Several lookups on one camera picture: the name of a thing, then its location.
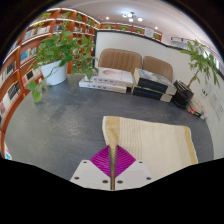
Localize flat white book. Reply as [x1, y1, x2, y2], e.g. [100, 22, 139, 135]
[78, 77, 128, 95]

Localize dark book with blue spine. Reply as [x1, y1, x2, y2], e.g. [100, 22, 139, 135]
[130, 84, 174, 103]

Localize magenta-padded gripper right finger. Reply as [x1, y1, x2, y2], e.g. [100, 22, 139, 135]
[115, 144, 155, 191]

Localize black ceiling track rail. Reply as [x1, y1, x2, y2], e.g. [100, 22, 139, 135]
[169, 35, 199, 45]

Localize multi-bulb ceiling lamp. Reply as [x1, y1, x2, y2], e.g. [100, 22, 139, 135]
[121, 11, 145, 24]

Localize white book with portrait cover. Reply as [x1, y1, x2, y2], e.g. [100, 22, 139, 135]
[84, 66, 135, 89]

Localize leafy vine plant white pot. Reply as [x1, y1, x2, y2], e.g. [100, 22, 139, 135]
[26, 29, 100, 104]

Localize cream striped towel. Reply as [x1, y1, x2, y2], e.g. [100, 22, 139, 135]
[101, 115, 199, 191]

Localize thick dark book pictured cover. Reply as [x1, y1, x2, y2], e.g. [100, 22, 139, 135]
[132, 67, 178, 96]

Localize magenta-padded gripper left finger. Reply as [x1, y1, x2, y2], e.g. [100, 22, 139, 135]
[69, 144, 113, 191]

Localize small stack of books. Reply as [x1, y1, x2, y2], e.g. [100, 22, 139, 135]
[186, 99, 208, 121]

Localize recessed ceiling spotlights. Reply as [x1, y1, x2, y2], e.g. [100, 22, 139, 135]
[104, 15, 160, 31]

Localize white wall socket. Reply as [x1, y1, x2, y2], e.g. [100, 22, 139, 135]
[208, 91, 224, 116]
[200, 87, 210, 101]

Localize orange wooden bookshelf unit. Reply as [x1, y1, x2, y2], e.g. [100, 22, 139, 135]
[0, 7, 164, 160]

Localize tall tree plant black pot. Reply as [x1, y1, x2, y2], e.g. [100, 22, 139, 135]
[172, 39, 221, 109]

